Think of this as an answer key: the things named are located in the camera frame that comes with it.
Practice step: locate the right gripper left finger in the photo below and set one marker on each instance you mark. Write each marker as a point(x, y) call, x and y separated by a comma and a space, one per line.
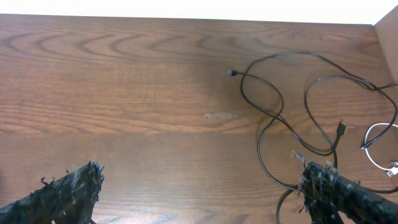
point(70, 199)

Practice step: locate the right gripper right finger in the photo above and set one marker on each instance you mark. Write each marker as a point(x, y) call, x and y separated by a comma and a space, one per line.
point(327, 194)

